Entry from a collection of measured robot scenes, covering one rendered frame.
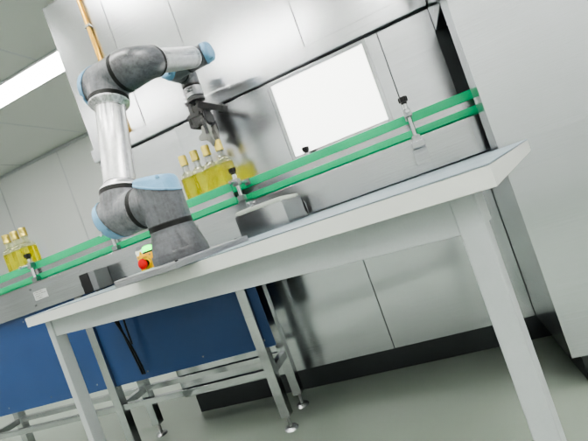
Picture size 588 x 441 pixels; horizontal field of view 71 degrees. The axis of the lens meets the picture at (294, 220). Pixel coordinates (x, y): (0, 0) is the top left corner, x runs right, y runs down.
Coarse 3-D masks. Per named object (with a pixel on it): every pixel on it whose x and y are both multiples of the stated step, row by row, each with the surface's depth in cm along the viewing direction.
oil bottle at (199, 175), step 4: (196, 168) 170; (200, 168) 169; (192, 172) 170; (196, 172) 170; (200, 172) 169; (204, 172) 169; (192, 176) 170; (196, 176) 170; (200, 176) 169; (204, 176) 169; (196, 180) 170; (200, 180) 169; (204, 180) 169; (196, 184) 170; (200, 184) 170; (204, 184) 169; (208, 184) 169; (200, 188) 170; (204, 188) 169; (208, 188) 169; (200, 192) 170; (204, 192) 170
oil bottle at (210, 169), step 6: (210, 162) 168; (204, 168) 168; (210, 168) 168; (216, 168) 168; (210, 174) 168; (216, 174) 167; (210, 180) 168; (216, 180) 167; (210, 186) 169; (216, 186) 168
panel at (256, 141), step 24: (264, 96) 173; (384, 96) 160; (216, 120) 181; (240, 120) 178; (264, 120) 175; (192, 144) 185; (240, 144) 179; (264, 144) 176; (288, 144) 173; (192, 168) 186; (240, 168) 180; (264, 168) 177
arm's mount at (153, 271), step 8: (232, 240) 110; (240, 240) 106; (208, 248) 104; (216, 248) 99; (224, 248) 101; (192, 256) 92; (200, 256) 94; (168, 264) 90; (176, 264) 88; (184, 264) 90; (144, 272) 95; (152, 272) 93; (160, 272) 92; (120, 280) 101; (128, 280) 99; (136, 280) 97
